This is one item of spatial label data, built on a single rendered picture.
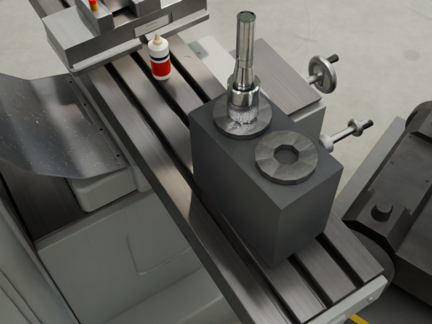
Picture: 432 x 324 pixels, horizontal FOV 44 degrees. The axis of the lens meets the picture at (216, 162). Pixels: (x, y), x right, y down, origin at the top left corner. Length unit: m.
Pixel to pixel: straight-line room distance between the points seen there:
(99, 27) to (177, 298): 0.87
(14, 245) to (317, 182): 0.61
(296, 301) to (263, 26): 2.02
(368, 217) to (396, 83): 1.29
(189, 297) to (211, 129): 0.94
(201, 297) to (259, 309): 0.81
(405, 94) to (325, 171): 1.78
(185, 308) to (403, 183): 0.72
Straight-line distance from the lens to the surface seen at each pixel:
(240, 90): 0.75
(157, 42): 1.09
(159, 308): 1.66
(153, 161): 1.01
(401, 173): 1.48
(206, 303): 1.66
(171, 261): 1.56
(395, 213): 1.38
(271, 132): 0.80
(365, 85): 2.52
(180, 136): 1.04
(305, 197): 0.75
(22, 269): 1.16
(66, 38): 1.18
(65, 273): 1.33
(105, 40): 1.18
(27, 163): 1.01
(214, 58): 1.35
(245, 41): 0.70
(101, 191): 1.16
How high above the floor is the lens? 1.74
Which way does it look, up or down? 54 degrees down
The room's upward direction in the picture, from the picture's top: 1 degrees counter-clockwise
